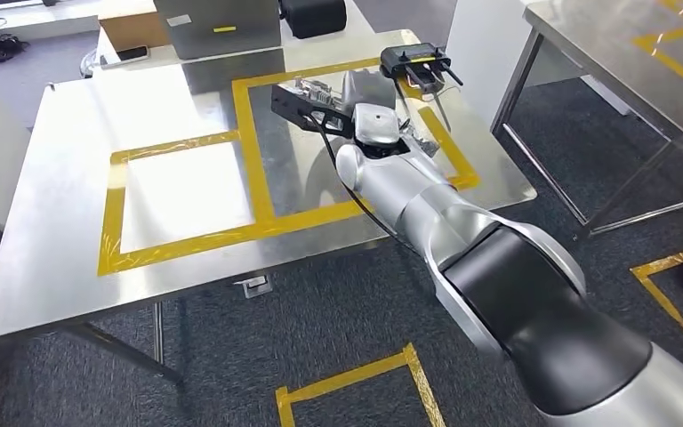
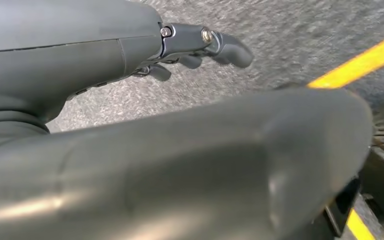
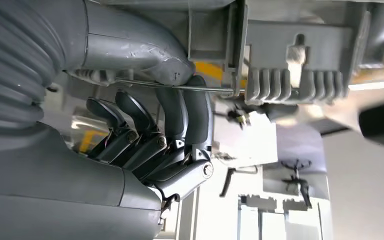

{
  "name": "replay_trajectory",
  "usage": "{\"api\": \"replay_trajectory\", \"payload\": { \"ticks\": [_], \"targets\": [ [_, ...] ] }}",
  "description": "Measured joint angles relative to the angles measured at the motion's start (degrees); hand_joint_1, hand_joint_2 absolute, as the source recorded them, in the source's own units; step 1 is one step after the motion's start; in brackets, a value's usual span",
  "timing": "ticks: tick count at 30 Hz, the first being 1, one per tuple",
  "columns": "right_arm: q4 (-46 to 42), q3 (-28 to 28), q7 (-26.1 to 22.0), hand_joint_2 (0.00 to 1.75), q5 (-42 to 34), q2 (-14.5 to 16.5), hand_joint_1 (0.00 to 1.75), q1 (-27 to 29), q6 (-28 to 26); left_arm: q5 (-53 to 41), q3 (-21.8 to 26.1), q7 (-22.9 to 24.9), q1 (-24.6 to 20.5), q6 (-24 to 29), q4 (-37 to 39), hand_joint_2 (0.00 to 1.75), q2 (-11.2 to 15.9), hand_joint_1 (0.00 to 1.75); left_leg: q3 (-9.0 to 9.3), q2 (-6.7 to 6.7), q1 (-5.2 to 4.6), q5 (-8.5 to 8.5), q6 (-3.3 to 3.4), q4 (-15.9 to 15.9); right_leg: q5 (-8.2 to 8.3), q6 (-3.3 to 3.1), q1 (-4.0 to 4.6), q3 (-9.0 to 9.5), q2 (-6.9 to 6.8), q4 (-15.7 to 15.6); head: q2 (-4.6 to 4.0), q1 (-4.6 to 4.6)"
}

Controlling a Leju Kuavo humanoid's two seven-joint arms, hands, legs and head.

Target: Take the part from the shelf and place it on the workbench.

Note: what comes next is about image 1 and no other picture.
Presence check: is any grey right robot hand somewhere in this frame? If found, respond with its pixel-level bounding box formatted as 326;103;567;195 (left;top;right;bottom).
341;69;398;111

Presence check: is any steel workbench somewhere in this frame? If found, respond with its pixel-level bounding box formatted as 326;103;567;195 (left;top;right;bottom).
0;29;538;385

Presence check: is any black bag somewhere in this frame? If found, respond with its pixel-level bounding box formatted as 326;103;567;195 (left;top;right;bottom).
277;0;349;41

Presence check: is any white pillar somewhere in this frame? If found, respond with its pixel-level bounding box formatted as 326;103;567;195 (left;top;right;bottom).
444;0;634;130

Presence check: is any steel table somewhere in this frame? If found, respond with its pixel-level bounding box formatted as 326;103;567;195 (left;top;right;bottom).
490;0;683;238

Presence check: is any silver floor socket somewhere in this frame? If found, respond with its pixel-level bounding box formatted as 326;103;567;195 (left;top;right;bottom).
234;272;274;300

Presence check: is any black phone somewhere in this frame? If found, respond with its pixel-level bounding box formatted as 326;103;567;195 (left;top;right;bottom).
116;45;152;64

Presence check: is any brown cardboard box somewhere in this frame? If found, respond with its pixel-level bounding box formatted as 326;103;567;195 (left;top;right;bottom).
98;10;172;54

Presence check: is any white low platform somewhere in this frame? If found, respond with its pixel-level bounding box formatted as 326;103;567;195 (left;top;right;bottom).
0;0;102;44

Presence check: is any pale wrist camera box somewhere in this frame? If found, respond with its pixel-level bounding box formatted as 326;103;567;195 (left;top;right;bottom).
353;102;403;149

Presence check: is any black flat bracket module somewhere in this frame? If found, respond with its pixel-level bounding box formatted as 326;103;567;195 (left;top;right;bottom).
270;84;358;139

